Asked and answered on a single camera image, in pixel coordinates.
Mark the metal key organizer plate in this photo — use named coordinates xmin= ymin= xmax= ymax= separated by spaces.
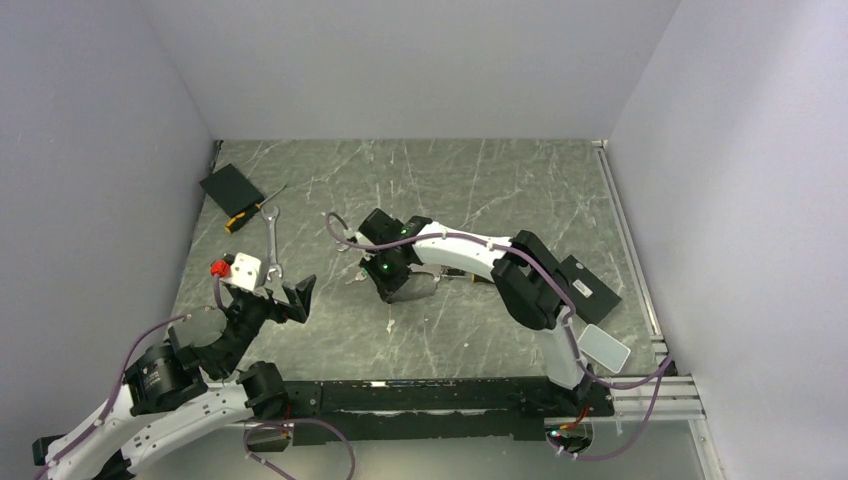
xmin=386 ymin=264 xmax=442 ymax=304

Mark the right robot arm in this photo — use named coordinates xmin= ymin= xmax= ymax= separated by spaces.
xmin=344 ymin=209 xmax=590 ymax=415

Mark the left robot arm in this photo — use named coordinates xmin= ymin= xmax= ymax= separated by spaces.
xmin=32 ymin=275 xmax=317 ymax=479

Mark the silver wrench near plate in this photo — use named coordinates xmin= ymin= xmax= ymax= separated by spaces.
xmin=335 ymin=241 xmax=360 ymax=253

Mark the right orange black screwdriver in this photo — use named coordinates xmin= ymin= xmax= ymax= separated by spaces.
xmin=441 ymin=268 xmax=493 ymax=284

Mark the orange black screwdriver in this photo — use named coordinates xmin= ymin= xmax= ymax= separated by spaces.
xmin=225 ymin=184 xmax=287 ymax=234
xmin=441 ymin=268 xmax=493 ymax=284

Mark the silver wrench left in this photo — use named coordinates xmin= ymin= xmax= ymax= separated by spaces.
xmin=260 ymin=205 xmax=283 ymax=283

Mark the left orange black screwdriver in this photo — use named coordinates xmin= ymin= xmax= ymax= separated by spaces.
xmin=225 ymin=184 xmax=287 ymax=234

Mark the left black box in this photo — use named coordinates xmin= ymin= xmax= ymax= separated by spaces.
xmin=199 ymin=164 xmax=265 ymax=217

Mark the black box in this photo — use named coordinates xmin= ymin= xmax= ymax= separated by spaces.
xmin=560 ymin=255 xmax=622 ymax=325
xmin=199 ymin=164 xmax=265 ymax=217

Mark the right black box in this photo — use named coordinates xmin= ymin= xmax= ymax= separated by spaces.
xmin=560 ymin=255 xmax=622 ymax=325

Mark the white box near rail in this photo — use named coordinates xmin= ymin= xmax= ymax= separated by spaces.
xmin=577 ymin=325 xmax=631 ymax=374

